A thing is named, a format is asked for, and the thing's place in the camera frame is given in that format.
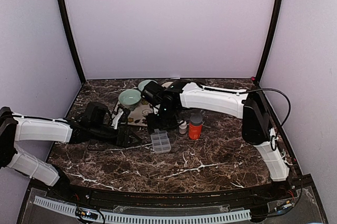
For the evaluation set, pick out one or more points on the clear plastic pill organizer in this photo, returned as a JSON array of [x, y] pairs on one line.
[[160, 141]]

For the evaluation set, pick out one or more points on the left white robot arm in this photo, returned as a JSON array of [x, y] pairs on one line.
[[95, 123]]

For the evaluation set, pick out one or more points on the black front rail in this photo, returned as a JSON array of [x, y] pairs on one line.
[[258, 196]]

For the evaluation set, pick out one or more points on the white slotted cable duct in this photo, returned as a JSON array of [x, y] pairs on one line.
[[88, 215]]

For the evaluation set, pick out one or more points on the left black frame post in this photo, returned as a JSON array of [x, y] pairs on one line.
[[71, 41]]

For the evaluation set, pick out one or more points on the cream ceramic mug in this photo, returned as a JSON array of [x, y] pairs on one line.
[[167, 84]]

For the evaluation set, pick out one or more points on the small white pill bottle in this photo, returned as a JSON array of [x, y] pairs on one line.
[[182, 127]]

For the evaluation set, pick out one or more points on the orange pill bottle grey cap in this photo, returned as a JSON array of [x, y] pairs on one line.
[[195, 126]]

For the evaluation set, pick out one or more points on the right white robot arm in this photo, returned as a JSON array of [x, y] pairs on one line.
[[247, 105]]

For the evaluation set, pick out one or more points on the black frame post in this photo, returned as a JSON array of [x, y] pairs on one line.
[[71, 41], [268, 42]]

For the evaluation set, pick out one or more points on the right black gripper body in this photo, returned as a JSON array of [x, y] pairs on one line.
[[165, 120]]

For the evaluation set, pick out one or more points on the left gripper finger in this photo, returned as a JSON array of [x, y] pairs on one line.
[[135, 141], [130, 133]]

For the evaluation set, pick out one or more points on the light green ceramic bowl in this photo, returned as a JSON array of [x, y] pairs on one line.
[[130, 98]]

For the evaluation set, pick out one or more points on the right black frame post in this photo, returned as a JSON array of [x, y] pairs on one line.
[[268, 42]]

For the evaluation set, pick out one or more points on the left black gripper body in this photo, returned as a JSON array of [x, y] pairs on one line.
[[117, 140]]

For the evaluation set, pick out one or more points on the blue striped ceramic bowl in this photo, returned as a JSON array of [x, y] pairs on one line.
[[143, 83]]

